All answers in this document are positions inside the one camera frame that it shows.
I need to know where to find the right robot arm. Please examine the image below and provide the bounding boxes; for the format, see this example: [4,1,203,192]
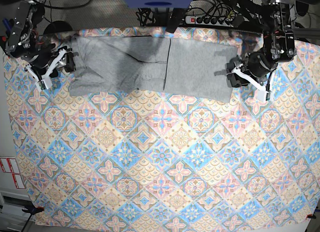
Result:
[0,0,75,78]

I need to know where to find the bottom left spring clamp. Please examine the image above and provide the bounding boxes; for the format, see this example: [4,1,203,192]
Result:
[22,206,44,215]

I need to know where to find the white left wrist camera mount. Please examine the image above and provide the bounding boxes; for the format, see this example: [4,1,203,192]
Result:
[226,61,273,102]

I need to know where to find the patterned tablecloth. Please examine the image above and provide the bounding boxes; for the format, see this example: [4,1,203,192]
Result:
[2,41,320,232]

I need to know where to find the red white labels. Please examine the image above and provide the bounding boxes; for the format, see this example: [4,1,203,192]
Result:
[0,157,25,189]

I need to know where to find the black table clamp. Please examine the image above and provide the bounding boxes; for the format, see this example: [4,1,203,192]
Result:
[165,8,187,33]

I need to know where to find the grey T-shirt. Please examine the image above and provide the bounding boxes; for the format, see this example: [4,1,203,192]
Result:
[68,35,238,103]

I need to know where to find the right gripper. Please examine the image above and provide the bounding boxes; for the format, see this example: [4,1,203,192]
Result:
[23,43,75,74]

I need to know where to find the white power strip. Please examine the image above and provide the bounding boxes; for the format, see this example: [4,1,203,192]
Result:
[184,15,233,27]

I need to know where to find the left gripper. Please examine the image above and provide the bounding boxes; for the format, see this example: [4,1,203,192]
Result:
[226,52,278,88]

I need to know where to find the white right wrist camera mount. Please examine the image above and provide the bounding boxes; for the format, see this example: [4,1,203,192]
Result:
[24,49,66,92]

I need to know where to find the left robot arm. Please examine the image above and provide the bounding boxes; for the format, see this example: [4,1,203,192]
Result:
[227,2,296,90]

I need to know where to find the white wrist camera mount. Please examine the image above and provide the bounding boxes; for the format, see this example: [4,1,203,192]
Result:
[226,61,273,102]
[24,49,66,92]

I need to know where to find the bottom right spring clamp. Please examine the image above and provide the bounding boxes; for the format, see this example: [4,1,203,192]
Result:
[307,214,317,219]

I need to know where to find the spring clamp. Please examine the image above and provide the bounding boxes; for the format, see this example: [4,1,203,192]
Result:
[22,206,44,215]
[307,214,317,219]

